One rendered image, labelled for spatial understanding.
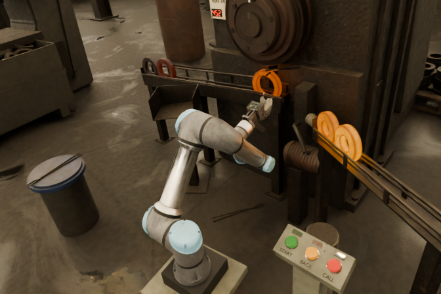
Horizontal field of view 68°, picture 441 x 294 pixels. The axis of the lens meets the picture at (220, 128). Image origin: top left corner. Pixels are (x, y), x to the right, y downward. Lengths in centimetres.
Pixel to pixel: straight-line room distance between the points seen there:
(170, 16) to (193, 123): 339
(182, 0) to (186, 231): 359
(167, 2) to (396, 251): 369
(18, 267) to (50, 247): 18
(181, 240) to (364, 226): 119
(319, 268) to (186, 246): 45
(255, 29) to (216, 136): 65
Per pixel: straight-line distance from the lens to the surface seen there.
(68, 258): 221
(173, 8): 450
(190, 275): 137
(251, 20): 165
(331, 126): 150
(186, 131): 124
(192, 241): 124
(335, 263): 115
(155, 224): 133
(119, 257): 208
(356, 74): 170
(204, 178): 239
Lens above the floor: 152
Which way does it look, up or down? 31 degrees down
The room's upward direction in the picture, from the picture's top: 7 degrees counter-clockwise
